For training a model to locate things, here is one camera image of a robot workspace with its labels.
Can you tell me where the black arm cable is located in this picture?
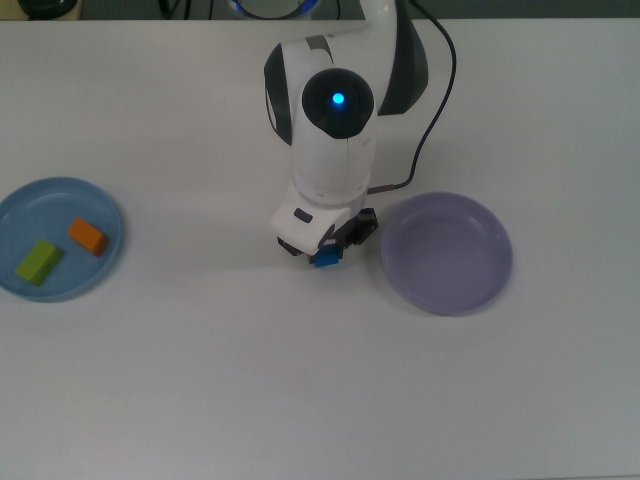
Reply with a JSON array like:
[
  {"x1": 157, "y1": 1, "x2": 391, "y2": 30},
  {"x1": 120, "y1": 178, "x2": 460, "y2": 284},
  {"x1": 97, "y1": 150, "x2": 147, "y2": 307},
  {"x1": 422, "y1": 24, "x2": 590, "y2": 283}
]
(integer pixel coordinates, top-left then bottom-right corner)
[{"x1": 367, "y1": 0, "x2": 458, "y2": 195}]

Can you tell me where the purple plate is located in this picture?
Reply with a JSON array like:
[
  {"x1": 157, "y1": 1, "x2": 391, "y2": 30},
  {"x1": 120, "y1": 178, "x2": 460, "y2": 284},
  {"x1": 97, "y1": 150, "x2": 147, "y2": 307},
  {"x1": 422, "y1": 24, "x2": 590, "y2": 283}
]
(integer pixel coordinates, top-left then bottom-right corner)
[{"x1": 379, "y1": 191, "x2": 515, "y2": 316}]

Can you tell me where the blue plate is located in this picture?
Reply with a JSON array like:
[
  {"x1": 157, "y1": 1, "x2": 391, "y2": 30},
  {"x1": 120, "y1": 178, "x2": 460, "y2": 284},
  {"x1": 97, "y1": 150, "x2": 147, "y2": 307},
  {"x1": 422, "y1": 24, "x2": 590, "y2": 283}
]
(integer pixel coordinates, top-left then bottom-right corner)
[{"x1": 0, "y1": 176, "x2": 125, "y2": 304}]

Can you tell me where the orange block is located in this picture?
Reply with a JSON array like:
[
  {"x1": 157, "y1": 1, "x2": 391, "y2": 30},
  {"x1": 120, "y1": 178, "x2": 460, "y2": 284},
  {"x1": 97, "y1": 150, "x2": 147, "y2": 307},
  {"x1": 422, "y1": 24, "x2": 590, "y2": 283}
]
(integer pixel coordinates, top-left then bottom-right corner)
[{"x1": 68, "y1": 217, "x2": 110, "y2": 258}]

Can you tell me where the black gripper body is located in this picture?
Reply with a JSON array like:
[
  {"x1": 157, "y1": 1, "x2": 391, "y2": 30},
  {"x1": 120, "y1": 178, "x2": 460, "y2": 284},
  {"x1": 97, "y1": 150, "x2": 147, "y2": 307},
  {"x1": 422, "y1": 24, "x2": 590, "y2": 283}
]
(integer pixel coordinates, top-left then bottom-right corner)
[{"x1": 327, "y1": 214, "x2": 362, "y2": 254}]

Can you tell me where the green block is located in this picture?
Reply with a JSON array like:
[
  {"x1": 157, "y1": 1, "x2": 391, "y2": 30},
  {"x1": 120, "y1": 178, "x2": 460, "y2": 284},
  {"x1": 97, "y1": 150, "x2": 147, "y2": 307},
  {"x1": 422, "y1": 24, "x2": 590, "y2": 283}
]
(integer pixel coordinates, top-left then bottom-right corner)
[{"x1": 14, "y1": 238, "x2": 65, "y2": 288}]

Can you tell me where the black round object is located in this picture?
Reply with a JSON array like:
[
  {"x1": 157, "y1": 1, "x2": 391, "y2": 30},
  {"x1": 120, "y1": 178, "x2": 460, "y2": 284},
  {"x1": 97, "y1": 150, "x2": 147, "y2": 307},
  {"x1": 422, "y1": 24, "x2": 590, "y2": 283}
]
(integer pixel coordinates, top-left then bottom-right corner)
[{"x1": 18, "y1": 0, "x2": 71, "y2": 14}]

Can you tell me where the blue block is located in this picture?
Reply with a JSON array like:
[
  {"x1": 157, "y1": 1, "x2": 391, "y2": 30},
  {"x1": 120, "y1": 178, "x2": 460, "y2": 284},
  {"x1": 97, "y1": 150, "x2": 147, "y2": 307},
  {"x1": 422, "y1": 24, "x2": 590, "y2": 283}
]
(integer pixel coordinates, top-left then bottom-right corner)
[{"x1": 314, "y1": 242, "x2": 344, "y2": 269}]

